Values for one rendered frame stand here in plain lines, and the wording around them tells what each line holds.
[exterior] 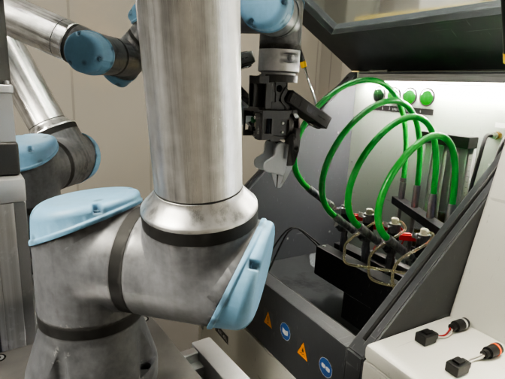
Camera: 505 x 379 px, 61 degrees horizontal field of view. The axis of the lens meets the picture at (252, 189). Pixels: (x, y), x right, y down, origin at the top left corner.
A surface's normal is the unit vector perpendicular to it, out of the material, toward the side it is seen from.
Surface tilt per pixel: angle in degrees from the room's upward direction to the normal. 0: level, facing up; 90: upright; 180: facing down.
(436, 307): 90
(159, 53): 100
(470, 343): 0
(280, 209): 90
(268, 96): 90
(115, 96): 90
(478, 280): 76
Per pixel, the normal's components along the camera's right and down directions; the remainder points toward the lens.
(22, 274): 0.55, 0.22
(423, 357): 0.04, -0.97
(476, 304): -0.83, -0.15
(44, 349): -0.48, -0.12
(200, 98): 0.31, 0.38
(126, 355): 0.77, -0.13
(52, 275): -0.29, 0.22
